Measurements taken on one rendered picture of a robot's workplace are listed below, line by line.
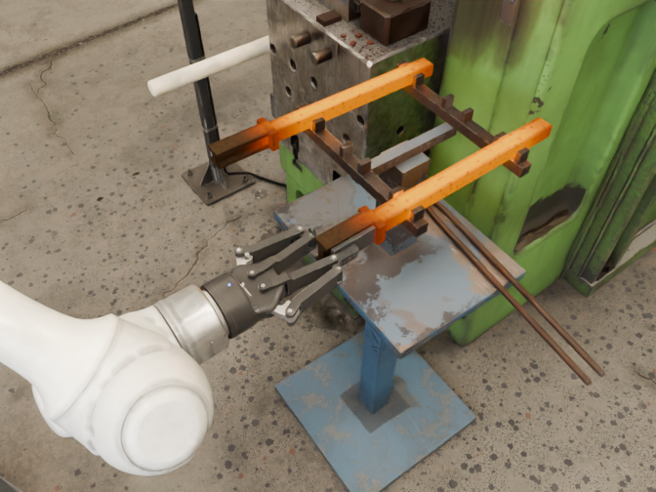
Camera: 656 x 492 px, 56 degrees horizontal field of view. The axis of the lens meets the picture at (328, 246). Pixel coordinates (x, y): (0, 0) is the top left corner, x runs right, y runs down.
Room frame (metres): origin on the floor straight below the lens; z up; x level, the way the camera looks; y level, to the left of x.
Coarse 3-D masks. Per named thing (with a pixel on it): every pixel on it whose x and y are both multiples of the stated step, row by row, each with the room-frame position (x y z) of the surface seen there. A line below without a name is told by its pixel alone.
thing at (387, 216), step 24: (504, 144) 0.72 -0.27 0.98; (528, 144) 0.73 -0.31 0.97; (456, 168) 0.66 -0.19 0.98; (480, 168) 0.67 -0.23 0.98; (408, 192) 0.61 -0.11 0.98; (432, 192) 0.61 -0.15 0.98; (360, 216) 0.56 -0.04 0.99; (384, 216) 0.57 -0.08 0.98; (408, 216) 0.58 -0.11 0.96; (336, 240) 0.52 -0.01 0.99; (384, 240) 0.55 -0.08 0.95
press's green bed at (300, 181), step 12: (288, 156) 1.29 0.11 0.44; (288, 168) 1.30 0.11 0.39; (300, 168) 1.26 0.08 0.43; (288, 180) 1.31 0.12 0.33; (300, 180) 1.25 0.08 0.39; (312, 180) 1.20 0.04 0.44; (288, 192) 1.32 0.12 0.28; (300, 192) 1.29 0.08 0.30; (336, 288) 1.12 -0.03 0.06; (336, 300) 1.11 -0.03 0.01; (348, 312) 1.06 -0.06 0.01
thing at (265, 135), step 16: (416, 64) 0.93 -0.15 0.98; (432, 64) 0.93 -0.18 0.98; (368, 80) 0.88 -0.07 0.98; (384, 80) 0.88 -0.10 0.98; (400, 80) 0.89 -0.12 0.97; (336, 96) 0.84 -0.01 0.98; (352, 96) 0.84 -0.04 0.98; (368, 96) 0.85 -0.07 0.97; (304, 112) 0.79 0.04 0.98; (320, 112) 0.79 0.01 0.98; (336, 112) 0.81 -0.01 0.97; (256, 128) 0.75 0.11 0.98; (272, 128) 0.75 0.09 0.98; (288, 128) 0.76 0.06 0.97; (304, 128) 0.78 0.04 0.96; (208, 144) 0.71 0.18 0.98; (224, 144) 0.71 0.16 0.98; (240, 144) 0.71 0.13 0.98; (256, 144) 0.74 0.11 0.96; (272, 144) 0.73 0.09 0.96; (224, 160) 0.70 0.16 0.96
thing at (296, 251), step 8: (312, 232) 0.53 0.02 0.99; (304, 240) 0.52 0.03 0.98; (288, 248) 0.51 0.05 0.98; (296, 248) 0.51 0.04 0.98; (304, 248) 0.51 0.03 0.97; (312, 248) 0.53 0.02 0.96; (280, 256) 0.50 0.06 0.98; (288, 256) 0.50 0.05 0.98; (296, 256) 0.51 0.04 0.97; (304, 256) 0.51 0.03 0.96; (264, 264) 0.48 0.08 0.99; (272, 264) 0.48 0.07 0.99; (280, 264) 0.49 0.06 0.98; (288, 264) 0.50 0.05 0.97; (248, 272) 0.46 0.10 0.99; (256, 272) 0.46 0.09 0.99; (280, 272) 0.49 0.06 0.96
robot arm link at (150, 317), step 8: (136, 312) 0.39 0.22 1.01; (144, 312) 0.39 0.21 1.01; (152, 312) 0.39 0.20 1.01; (128, 320) 0.37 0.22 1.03; (136, 320) 0.37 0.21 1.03; (144, 320) 0.37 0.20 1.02; (152, 320) 0.38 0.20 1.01; (160, 320) 0.38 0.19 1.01; (152, 328) 0.36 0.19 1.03; (160, 328) 0.37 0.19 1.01; (168, 328) 0.37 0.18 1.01; (168, 336) 0.36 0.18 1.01; (176, 344) 0.35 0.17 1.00; (40, 400) 0.28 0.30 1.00; (40, 408) 0.28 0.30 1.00; (48, 424) 0.27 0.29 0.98; (56, 432) 0.26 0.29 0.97; (64, 432) 0.26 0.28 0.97
